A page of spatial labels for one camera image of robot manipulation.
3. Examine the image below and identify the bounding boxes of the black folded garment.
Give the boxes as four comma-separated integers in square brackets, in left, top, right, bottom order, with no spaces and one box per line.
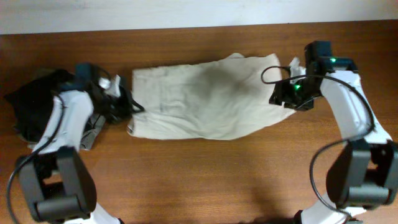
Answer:
[4,68,94,144]

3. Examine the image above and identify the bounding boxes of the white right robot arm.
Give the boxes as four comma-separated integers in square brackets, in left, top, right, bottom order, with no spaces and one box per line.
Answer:
[269,40,397,224]

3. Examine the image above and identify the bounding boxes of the grey folded garment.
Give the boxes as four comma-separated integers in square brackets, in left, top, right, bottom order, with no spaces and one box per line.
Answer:
[14,67,108,151]

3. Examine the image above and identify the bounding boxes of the beige shorts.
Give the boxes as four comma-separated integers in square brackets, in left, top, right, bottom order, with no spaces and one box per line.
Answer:
[127,53,295,140]

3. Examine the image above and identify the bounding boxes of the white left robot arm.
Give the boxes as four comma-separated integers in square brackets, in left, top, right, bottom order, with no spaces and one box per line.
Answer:
[9,63,145,224]

